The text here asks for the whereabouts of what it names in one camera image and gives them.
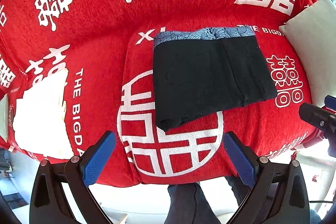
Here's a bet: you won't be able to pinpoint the person's dark trouser legs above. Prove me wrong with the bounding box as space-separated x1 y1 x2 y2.
163 174 266 224

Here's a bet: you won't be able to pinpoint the grey white pillow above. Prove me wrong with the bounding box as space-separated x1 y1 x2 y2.
279 0 336 107

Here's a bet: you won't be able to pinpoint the black pants with patterned waistband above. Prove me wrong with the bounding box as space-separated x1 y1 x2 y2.
153 25 277 131

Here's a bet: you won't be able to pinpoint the red blanket with white characters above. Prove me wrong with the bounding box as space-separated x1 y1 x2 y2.
1 0 316 187

